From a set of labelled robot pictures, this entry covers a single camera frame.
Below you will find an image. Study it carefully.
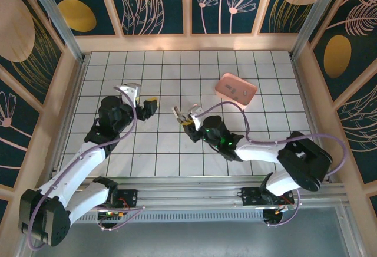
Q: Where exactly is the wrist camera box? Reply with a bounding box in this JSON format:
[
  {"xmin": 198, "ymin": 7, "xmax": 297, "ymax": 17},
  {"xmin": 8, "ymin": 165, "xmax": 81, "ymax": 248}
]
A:
[
  {"xmin": 188, "ymin": 103, "xmax": 203, "ymax": 130},
  {"xmin": 121, "ymin": 82, "xmax": 141, "ymax": 108}
]

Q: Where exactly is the aluminium side rail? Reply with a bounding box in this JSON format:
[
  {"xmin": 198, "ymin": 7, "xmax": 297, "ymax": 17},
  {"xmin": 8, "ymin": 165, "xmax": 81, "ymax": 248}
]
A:
[
  {"xmin": 45, "ymin": 56, "xmax": 89, "ymax": 187},
  {"xmin": 290, "ymin": 53, "xmax": 336, "ymax": 183}
]

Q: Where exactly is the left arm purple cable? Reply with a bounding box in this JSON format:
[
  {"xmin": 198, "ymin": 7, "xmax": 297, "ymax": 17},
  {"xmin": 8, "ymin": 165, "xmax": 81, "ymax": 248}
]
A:
[{"xmin": 27, "ymin": 85, "xmax": 147, "ymax": 251}]

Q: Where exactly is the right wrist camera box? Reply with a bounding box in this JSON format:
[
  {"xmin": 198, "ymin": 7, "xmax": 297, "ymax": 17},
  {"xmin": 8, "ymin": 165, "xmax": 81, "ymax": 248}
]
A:
[{"xmin": 188, "ymin": 103, "xmax": 203, "ymax": 130}]

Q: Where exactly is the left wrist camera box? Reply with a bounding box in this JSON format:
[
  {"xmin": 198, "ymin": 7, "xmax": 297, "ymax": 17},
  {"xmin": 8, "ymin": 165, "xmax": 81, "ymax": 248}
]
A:
[{"xmin": 121, "ymin": 82, "xmax": 141, "ymax": 108}]

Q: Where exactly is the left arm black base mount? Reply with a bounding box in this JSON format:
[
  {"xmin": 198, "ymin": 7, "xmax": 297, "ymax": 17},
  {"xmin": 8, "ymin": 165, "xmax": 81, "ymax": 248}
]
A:
[{"xmin": 84, "ymin": 188, "xmax": 139, "ymax": 210}]

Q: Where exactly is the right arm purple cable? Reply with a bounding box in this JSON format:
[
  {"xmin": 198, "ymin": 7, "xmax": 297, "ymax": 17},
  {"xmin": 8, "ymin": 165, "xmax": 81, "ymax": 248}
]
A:
[{"xmin": 196, "ymin": 102, "xmax": 346, "ymax": 228}]

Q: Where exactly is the aluminium corner post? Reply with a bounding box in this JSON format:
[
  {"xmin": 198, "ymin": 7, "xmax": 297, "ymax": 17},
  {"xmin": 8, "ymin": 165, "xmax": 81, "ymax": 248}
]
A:
[
  {"xmin": 25, "ymin": 0, "xmax": 87, "ymax": 63},
  {"xmin": 290, "ymin": 0, "xmax": 345, "ymax": 60}
]

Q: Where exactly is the pink plastic tray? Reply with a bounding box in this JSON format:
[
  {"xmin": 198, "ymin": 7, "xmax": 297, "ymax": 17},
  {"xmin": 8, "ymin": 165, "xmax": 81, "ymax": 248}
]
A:
[{"xmin": 214, "ymin": 73, "xmax": 257, "ymax": 110}]

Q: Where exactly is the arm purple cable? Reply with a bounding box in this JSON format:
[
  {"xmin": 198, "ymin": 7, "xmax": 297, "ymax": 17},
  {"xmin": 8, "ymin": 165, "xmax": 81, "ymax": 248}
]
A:
[
  {"xmin": 27, "ymin": 85, "xmax": 147, "ymax": 251},
  {"xmin": 196, "ymin": 102, "xmax": 346, "ymax": 228}
]

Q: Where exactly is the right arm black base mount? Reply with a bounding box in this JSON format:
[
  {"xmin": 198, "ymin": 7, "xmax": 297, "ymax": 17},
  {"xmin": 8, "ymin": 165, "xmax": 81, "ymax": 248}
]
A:
[{"xmin": 240, "ymin": 186, "xmax": 295, "ymax": 207}]

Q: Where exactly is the slotted grey cable duct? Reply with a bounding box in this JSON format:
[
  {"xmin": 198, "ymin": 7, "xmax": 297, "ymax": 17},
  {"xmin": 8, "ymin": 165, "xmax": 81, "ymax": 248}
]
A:
[{"xmin": 41, "ymin": 211, "xmax": 267, "ymax": 224}]

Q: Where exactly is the long aluminium base rail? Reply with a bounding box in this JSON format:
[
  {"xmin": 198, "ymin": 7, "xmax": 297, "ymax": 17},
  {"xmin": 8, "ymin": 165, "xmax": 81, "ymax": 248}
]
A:
[{"xmin": 29, "ymin": 176, "xmax": 353, "ymax": 210}]

